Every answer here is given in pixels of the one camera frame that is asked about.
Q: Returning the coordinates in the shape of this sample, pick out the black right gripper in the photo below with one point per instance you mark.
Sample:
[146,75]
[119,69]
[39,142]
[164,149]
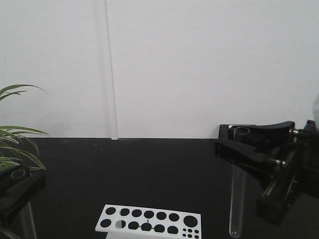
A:
[254,155]

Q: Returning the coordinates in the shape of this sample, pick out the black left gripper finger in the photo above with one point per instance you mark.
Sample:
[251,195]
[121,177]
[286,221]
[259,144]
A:
[7,174]
[11,199]

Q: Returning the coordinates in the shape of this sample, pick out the tall clear test tube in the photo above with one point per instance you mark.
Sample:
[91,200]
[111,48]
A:
[238,186]

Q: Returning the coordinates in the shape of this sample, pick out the short clear test tube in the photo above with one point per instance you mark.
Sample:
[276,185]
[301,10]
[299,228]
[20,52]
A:
[25,213]

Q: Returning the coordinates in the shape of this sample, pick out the green potted spider plant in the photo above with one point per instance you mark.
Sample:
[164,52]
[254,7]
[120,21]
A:
[11,137]

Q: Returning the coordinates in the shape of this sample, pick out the white socket on black box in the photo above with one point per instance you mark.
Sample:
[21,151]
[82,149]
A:
[225,130]

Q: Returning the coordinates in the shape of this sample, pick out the white test tube rack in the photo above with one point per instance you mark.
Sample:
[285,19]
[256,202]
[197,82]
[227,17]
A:
[131,222]

